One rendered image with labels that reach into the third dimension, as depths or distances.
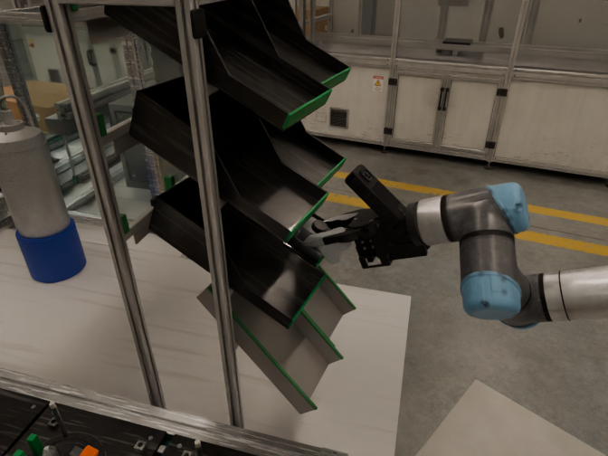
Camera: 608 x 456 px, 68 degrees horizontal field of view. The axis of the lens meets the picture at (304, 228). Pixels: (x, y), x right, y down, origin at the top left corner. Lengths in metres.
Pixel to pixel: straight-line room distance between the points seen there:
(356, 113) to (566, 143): 1.88
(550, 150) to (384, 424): 3.75
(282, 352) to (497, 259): 0.42
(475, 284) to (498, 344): 1.92
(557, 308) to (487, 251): 0.15
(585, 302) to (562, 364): 1.85
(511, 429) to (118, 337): 0.93
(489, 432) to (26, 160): 1.26
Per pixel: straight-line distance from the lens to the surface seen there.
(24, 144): 1.36
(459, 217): 0.70
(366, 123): 4.65
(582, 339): 2.79
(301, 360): 0.90
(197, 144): 0.59
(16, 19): 1.65
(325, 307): 1.01
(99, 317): 1.35
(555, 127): 4.46
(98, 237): 1.71
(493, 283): 0.65
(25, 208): 1.43
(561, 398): 2.44
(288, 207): 0.68
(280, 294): 0.76
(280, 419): 1.02
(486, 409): 1.11
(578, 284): 0.76
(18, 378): 1.12
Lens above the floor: 1.69
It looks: 31 degrees down
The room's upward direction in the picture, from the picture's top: straight up
